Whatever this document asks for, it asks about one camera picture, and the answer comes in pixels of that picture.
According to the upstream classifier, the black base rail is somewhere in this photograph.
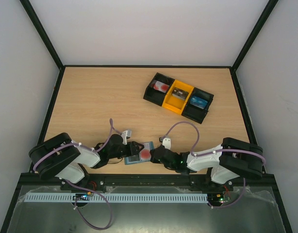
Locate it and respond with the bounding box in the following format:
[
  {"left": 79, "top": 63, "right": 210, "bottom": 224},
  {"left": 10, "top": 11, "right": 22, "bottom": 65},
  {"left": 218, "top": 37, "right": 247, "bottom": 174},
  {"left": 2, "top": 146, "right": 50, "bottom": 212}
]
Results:
[{"left": 60, "top": 174, "right": 227, "bottom": 194}]

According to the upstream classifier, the teal leather card holder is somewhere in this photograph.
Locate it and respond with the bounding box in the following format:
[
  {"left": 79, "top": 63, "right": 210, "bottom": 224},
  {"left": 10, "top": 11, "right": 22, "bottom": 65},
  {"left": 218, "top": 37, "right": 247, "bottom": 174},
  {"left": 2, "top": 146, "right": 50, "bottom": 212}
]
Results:
[{"left": 124, "top": 141, "right": 154, "bottom": 165}]

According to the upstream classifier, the blue VIP card stack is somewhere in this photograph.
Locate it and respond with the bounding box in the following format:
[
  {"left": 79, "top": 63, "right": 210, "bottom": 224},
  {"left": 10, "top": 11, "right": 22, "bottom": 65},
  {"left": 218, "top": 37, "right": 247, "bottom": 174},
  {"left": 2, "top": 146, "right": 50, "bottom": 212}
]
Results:
[{"left": 190, "top": 96, "right": 208, "bottom": 109}]

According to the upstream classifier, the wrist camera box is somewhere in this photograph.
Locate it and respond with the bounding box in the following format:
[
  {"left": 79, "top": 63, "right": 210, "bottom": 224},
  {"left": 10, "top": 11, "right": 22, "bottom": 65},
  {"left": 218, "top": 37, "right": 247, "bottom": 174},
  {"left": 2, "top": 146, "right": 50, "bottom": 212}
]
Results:
[
  {"left": 121, "top": 130, "right": 132, "bottom": 145},
  {"left": 159, "top": 136, "right": 171, "bottom": 150}
]

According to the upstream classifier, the black bin right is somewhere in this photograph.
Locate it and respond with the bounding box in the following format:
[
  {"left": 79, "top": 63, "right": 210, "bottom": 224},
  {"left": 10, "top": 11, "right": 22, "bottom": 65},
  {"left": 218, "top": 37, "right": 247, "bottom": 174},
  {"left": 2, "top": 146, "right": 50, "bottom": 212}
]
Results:
[{"left": 182, "top": 87, "right": 214, "bottom": 124}]

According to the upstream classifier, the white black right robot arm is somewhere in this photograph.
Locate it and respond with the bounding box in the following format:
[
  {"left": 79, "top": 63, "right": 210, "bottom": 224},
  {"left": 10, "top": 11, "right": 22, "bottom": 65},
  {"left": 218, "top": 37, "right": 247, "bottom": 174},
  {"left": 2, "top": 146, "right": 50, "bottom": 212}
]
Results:
[{"left": 150, "top": 137, "right": 266, "bottom": 190}]

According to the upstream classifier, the light blue slotted cable duct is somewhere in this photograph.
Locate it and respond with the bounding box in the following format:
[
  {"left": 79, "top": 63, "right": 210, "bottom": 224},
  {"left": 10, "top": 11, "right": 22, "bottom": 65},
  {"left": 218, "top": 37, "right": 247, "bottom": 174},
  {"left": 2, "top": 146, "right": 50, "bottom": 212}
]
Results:
[{"left": 24, "top": 193, "right": 208, "bottom": 203}]

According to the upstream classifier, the black VIP card stack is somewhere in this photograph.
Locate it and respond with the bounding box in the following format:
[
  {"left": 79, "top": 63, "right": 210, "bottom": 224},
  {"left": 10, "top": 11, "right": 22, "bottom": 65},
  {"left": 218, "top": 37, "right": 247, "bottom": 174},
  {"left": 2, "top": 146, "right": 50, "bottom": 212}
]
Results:
[{"left": 172, "top": 87, "right": 189, "bottom": 100}]

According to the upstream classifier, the yellow middle bin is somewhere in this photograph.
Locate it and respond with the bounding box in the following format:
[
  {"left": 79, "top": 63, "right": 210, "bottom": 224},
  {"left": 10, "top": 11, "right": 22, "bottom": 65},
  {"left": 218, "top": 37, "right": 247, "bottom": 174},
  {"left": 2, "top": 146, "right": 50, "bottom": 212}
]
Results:
[{"left": 162, "top": 80, "right": 194, "bottom": 115}]

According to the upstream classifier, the red white card stack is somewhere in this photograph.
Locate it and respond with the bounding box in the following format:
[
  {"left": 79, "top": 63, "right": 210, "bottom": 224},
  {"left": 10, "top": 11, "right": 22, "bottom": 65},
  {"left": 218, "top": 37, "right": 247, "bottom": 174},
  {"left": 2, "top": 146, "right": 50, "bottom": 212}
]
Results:
[{"left": 152, "top": 81, "right": 169, "bottom": 93}]

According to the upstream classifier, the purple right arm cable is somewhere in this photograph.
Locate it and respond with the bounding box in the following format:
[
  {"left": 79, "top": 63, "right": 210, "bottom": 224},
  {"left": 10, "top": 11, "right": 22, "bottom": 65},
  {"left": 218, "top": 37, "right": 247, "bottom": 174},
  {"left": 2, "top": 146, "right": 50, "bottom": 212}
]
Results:
[{"left": 163, "top": 121, "right": 265, "bottom": 209}]

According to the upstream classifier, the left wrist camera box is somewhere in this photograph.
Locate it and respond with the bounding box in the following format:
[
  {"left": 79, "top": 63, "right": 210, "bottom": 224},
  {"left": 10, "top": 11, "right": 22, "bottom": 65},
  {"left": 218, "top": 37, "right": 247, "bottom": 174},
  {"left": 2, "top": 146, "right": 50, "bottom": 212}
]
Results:
[{"left": 121, "top": 130, "right": 132, "bottom": 145}]

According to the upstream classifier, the black frame post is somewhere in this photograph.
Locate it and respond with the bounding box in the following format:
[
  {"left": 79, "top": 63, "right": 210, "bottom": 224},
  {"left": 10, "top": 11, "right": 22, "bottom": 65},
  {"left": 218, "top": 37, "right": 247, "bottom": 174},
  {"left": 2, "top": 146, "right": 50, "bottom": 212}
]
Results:
[
  {"left": 231, "top": 0, "right": 279, "bottom": 72},
  {"left": 20, "top": 0, "right": 64, "bottom": 69}
]

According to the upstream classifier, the black frame post right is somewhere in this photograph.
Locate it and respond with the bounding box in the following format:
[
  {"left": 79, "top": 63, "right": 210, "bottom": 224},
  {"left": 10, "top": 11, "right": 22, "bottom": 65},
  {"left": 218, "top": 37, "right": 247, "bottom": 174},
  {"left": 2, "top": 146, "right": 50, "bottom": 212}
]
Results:
[{"left": 231, "top": 0, "right": 279, "bottom": 72}]

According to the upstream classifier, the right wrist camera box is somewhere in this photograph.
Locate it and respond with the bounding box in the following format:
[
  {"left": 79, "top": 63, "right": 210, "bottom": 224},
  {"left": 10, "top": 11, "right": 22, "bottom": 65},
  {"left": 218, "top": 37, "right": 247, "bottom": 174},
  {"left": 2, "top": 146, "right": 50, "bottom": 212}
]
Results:
[{"left": 159, "top": 136, "right": 171, "bottom": 150}]

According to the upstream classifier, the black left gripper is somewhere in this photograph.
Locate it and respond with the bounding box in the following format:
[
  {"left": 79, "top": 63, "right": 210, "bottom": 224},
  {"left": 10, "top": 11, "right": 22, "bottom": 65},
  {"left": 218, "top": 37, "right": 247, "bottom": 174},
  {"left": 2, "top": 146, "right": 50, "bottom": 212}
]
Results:
[{"left": 108, "top": 141, "right": 144, "bottom": 160}]

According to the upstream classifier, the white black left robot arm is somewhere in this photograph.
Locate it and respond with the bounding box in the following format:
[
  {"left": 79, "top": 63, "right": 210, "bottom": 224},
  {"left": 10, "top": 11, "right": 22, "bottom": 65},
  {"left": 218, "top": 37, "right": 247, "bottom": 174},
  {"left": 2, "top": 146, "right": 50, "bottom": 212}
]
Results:
[{"left": 29, "top": 130, "right": 145, "bottom": 184}]

